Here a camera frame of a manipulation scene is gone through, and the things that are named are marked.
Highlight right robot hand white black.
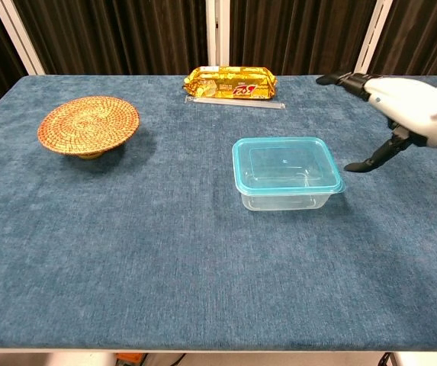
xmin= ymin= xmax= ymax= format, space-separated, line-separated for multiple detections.
xmin=316 ymin=72 xmax=437 ymax=172

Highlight clear container with blue lid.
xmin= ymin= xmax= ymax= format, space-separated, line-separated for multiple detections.
xmin=232 ymin=136 xmax=347 ymax=196

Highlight clear plastic container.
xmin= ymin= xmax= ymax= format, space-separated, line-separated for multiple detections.
xmin=236 ymin=152 xmax=340 ymax=212

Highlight clear wrapped straw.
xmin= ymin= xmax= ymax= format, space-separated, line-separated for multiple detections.
xmin=185 ymin=95 xmax=287 ymax=111

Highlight golden biscuit package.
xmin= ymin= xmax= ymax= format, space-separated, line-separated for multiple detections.
xmin=182 ymin=65 xmax=279 ymax=101

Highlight blue fabric table cover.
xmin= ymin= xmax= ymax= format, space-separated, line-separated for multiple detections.
xmin=0 ymin=74 xmax=437 ymax=352

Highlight black pleated curtain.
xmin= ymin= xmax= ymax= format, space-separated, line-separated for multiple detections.
xmin=0 ymin=0 xmax=437 ymax=123

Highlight woven straw basket plate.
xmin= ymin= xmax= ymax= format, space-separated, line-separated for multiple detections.
xmin=37 ymin=96 xmax=141 ymax=160

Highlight white slanted frame post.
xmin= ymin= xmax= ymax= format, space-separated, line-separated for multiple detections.
xmin=0 ymin=0 xmax=47 ymax=75
xmin=354 ymin=0 xmax=394 ymax=75

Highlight white upright frame post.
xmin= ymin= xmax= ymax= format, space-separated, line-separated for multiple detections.
xmin=205 ymin=0 xmax=231 ymax=66

